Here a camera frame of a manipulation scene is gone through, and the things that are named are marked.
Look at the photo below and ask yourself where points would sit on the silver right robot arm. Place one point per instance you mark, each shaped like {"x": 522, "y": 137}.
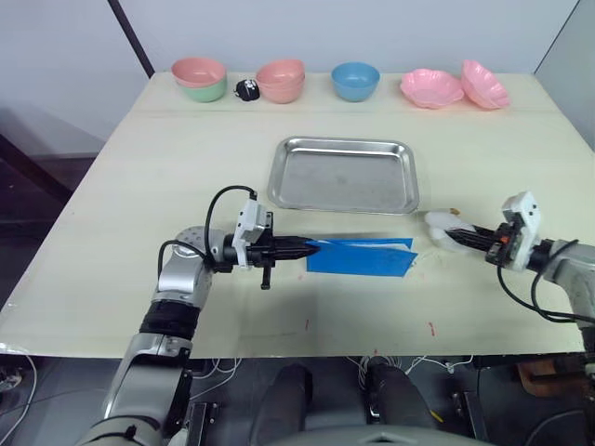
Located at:
{"x": 576, "y": 267}

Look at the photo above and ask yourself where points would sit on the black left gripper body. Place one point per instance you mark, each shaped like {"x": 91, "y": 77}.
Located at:
{"x": 260, "y": 253}

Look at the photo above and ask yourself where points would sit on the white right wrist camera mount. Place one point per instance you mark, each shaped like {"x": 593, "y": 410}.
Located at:
{"x": 525, "y": 218}

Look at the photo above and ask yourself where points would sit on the dark slanted pole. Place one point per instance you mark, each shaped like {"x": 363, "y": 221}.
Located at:
{"x": 135, "y": 37}

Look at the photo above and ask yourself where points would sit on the blue surgical instrument pack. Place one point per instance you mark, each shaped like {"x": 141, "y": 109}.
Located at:
{"x": 362, "y": 260}

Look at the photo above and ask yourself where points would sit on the blue bowl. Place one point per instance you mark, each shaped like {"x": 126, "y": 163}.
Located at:
{"x": 355, "y": 81}

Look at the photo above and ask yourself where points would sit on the small black white-patterned object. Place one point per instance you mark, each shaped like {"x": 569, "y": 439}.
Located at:
{"x": 247, "y": 89}

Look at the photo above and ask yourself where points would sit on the dark wooden furniture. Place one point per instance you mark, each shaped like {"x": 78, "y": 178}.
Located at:
{"x": 28, "y": 167}

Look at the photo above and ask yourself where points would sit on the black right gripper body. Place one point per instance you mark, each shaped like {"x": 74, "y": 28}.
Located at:
{"x": 497, "y": 248}

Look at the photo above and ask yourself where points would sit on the pink bowl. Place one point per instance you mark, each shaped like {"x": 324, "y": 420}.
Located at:
{"x": 197, "y": 69}
{"x": 279, "y": 72}
{"x": 281, "y": 96}

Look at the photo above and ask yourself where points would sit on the green bowl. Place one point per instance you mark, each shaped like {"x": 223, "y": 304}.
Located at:
{"x": 204, "y": 93}

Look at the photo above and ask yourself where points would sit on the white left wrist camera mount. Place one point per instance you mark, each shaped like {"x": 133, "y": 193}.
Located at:
{"x": 248, "y": 218}

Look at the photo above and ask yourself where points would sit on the metal tray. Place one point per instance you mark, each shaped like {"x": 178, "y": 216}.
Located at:
{"x": 344, "y": 179}

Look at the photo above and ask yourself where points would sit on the pink flower-shaped plate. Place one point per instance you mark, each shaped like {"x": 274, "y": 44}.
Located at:
{"x": 430, "y": 88}
{"x": 485, "y": 86}

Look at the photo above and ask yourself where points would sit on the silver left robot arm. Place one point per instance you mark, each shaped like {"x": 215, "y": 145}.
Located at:
{"x": 176, "y": 279}

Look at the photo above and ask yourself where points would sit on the white gauze wad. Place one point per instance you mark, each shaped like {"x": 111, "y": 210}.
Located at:
{"x": 437, "y": 227}

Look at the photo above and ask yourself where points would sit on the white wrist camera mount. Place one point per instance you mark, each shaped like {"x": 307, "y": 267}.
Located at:
{"x": 525, "y": 218}
{"x": 248, "y": 218}

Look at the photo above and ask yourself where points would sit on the dark rounded shape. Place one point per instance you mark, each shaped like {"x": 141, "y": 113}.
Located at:
{"x": 286, "y": 397}
{"x": 395, "y": 395}

